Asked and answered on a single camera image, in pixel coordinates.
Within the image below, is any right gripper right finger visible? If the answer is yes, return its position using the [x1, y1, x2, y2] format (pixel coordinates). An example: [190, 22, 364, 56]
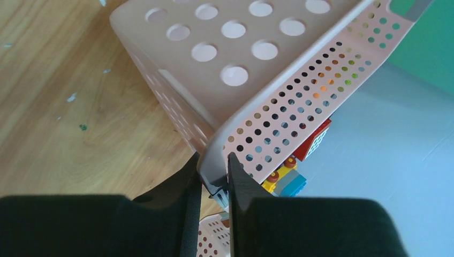
[228, 153, 407, 256]

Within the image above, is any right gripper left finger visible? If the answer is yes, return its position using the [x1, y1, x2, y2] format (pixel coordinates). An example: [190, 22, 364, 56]
[1, 153, 202, 256]

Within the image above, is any pink perforated plastic basket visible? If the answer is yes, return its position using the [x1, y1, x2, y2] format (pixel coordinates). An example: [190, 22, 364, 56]
[196, 211, 231, 257]

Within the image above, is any blue yellow toy car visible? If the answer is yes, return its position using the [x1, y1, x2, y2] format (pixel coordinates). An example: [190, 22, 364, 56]
[261, 156, 307, 197]

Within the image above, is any red window toy brick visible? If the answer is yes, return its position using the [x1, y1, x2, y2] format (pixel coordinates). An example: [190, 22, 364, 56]
[292, 118, 331, 161]

